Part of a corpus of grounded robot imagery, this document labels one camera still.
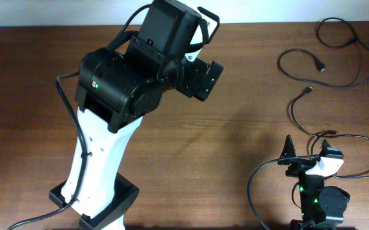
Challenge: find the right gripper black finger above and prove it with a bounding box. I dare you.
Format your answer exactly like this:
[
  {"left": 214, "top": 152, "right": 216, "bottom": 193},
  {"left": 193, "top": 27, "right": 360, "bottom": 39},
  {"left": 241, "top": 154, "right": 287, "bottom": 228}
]
[
  {"left": 320, "top": 139, "right": 343, "bottom": 160},
  {"left": 278, "top": 134, "right": 297, "bottom": 165}
]

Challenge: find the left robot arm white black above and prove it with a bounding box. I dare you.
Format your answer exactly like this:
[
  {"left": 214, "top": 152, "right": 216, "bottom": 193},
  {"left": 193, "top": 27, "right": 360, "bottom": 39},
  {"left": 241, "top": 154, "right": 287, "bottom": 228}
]
[{"left": 49, "top": 1, "right": 223, "bottom": 229}]

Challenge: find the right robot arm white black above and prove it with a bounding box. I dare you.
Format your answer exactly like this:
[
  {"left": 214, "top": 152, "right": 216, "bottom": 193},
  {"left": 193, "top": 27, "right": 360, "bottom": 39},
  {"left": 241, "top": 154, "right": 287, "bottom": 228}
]
[{"left": 278, "top": 135, "right": 350, "bottom": 229}]

